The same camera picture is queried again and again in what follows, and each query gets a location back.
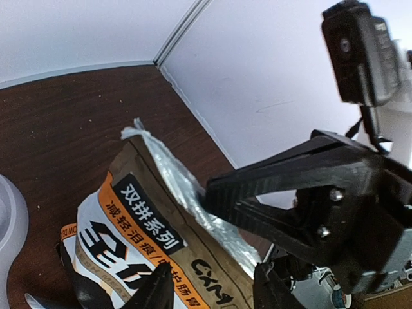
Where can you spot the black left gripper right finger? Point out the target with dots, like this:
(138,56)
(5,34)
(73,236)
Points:
(270,292)

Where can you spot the brown white pet food bag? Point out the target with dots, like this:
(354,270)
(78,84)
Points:
(147,212)

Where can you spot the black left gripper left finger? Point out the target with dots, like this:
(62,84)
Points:
(157,292)

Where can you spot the grey double pet bowl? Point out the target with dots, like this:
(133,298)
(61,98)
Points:
(14,224)

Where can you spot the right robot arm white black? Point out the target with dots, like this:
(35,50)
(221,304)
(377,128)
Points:
(395,118)

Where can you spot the silver metal scoop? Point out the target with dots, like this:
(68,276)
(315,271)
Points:
(38,303)

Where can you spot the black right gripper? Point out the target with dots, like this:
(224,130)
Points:
(351,212)

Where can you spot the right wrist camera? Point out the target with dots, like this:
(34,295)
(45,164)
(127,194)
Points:
(357,39)

